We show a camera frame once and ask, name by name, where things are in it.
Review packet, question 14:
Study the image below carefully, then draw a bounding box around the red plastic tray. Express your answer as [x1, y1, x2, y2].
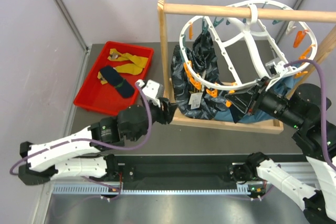
[73, 41, 154, 116]

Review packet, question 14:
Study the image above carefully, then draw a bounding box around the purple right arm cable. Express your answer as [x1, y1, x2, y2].
[283, 59, 336, 172]

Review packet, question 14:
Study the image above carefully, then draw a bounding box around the blue cloth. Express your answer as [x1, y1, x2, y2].
[214, 77, 301, 124]

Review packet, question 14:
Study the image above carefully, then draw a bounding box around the dark patterned cloth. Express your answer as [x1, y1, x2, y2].
[171, 32, 233, 122]

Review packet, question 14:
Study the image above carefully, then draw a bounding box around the white round clip hanger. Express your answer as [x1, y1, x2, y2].
[179, 0, 308, 97]

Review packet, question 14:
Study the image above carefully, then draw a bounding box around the wooden hanging rack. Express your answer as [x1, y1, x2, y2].
[157, 0, 336, 135]

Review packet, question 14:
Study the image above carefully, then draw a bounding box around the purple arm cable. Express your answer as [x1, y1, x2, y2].
[9, 82, 153, 176]
[283, 59, 336, 172]

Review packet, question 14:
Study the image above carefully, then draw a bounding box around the yellow sock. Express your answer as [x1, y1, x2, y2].
[108, 48, 148, 68]
[97, 63, 143, 81]

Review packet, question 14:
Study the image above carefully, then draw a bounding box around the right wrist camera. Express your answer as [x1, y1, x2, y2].
[265, 59, 289, 79]

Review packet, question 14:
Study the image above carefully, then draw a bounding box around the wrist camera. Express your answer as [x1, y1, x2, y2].
[265, 59, 289, 79]
[135, 79, 164, 107]

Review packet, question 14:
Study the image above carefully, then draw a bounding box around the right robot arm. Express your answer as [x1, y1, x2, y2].
[225, 77, 335, 223]

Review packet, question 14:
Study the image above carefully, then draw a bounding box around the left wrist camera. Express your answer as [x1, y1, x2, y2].
[135, 79, 164, 107]

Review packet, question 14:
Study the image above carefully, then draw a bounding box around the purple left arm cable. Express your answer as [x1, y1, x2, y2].
[9, 82, 153, 176]

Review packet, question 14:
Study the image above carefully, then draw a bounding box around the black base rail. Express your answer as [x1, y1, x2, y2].
[89, 154, 266, 190]

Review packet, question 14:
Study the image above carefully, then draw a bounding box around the navy sock green stripe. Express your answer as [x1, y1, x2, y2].
[106, 78, 135, 99]

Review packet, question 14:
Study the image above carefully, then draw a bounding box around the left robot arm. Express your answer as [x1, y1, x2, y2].
[18, 98, 177, 186]

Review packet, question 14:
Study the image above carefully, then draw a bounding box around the navy sock with santa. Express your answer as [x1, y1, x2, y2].
[229, 105, 247, 123]

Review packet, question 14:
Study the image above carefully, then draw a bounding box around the yellow sock lower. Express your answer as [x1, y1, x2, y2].
[97, 63, 143, 81]

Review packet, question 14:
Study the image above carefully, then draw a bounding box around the yellow sock upper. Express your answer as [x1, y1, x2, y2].
[108, 48, 148, 68]

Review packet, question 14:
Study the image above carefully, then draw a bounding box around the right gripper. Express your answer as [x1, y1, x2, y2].
[225, 74, 303, 128]

